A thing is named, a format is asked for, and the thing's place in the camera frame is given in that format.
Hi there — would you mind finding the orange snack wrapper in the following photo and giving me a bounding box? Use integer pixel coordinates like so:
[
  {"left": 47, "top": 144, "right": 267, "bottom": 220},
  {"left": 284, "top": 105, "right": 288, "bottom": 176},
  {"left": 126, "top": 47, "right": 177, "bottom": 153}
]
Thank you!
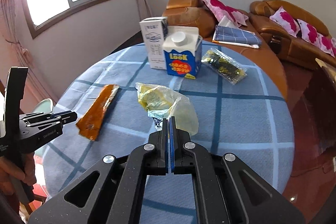
[{"left": 76, "top": 84, "right": 120, "bottom": 141}]

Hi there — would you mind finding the pale yellow plastic wrapper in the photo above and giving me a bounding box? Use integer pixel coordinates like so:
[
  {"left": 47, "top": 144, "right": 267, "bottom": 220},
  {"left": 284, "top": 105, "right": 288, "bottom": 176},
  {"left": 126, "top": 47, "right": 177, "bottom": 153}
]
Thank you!
[{"left": 135, "top": 83, "right": 199, "bottom": 136}]

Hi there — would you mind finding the light blue trash bin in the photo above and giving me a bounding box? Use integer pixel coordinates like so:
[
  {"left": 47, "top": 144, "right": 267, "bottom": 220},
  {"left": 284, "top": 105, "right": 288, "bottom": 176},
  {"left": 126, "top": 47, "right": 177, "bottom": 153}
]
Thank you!
[{"left": 32, "top": 98, "right": 54, "bottom": 114}]

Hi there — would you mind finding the person's left hand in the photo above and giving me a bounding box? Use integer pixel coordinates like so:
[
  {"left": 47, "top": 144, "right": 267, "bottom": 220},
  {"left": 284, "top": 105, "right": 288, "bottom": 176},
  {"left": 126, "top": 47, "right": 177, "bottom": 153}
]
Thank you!
[{"left": 0, "top": 153, "right": 37, "bottom": 196}]

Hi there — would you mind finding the pink curtain left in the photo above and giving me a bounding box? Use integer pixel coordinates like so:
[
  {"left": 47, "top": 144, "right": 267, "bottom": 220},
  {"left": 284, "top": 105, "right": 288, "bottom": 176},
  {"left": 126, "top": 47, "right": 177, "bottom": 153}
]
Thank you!
[{"left": 1, "top": 0, "right": 59, "bottom": 102}]

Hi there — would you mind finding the blue plaid tablecloth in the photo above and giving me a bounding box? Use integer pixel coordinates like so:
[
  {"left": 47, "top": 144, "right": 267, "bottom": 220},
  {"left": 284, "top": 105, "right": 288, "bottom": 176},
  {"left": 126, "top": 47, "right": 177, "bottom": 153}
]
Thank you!
[{"left": 30, "top": 43, "right": 304, "bottom": 223}]

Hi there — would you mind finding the seaweed snack packet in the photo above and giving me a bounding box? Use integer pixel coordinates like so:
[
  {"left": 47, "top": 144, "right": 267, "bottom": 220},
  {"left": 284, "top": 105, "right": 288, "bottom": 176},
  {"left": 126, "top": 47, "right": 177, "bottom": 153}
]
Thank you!
[{"left": 201, "top": 48, "right": 247, "bottom": 85}]

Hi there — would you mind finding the wooden coffee table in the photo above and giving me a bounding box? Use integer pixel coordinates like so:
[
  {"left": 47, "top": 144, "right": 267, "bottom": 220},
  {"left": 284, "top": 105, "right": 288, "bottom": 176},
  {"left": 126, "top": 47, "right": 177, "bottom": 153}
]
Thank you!
[{"left": 303, "top": 59, "right": 335, "bottom": 154}]

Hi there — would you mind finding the blue Look juice carton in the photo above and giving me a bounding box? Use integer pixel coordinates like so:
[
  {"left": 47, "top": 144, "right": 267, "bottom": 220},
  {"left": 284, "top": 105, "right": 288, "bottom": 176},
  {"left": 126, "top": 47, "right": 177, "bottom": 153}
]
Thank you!
[{"left": 162, "top": 26, "right": 203, "bottom": 79}]

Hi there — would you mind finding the folded blue plaid cloth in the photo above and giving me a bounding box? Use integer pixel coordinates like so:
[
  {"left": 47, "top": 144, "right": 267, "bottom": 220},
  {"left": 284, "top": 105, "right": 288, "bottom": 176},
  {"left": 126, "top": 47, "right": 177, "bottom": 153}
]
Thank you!
[{"left": 213, "top": 26, "right": 262, "bottom": 49}]

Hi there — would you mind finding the white milk carton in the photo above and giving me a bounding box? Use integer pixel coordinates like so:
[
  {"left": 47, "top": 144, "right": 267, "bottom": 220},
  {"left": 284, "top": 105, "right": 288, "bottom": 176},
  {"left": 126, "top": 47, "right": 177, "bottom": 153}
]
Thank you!
[{"left": 139, "top": 16, "right": 168, "bottom": 70}]

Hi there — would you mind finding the brown leather sofa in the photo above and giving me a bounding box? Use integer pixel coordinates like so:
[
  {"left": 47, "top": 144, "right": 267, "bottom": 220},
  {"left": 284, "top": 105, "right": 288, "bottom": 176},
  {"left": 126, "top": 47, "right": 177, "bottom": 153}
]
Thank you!
[{"left": 249, "top": 0, "right": 335, "bottom": 69}]

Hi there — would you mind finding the pink floral pillow middle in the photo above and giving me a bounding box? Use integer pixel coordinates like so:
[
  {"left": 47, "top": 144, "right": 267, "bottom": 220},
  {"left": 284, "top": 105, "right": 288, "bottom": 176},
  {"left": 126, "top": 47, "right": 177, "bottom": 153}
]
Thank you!
[{"left": 297, "top": 19, "right": 321, "bottom": 48}]

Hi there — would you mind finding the pink floral pillow right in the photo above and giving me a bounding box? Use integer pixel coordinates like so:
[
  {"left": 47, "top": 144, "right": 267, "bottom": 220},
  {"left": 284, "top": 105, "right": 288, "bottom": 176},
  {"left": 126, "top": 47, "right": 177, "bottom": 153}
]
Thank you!
[{"left": 318, "top": 33, "right": 335, "bottom": 57}]

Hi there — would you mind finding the pink floral pillow on armchair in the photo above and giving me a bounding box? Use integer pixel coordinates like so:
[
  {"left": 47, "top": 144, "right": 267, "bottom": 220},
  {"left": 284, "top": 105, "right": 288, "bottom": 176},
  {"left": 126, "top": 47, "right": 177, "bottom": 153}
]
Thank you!
[{"left": 201, "top": 0, "right": 248, "bottom": 27}]

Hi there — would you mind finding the pink floral pillow left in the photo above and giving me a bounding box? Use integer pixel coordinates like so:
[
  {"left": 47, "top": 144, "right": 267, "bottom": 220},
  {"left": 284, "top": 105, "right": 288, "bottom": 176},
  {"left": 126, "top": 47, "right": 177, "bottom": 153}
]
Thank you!
[{"left": 269, "top": 6, "right": 300, "bottom": 38}]

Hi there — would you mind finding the brown leather armchair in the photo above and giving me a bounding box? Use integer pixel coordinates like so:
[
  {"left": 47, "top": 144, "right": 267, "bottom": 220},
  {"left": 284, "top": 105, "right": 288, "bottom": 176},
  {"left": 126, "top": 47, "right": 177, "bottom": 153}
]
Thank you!
[{"left": 163, "top": 0, "right": 288, "bottom": 99}]

